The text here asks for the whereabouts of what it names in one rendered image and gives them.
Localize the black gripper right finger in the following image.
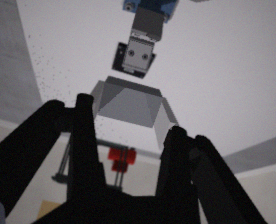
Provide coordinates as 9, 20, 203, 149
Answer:
154, 97, 268, 224

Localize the dark grey rectangular block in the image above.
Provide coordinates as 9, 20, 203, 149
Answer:
98, 76, 163, 128

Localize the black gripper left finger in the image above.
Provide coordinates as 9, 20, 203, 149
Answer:
0, 80, 116, 224

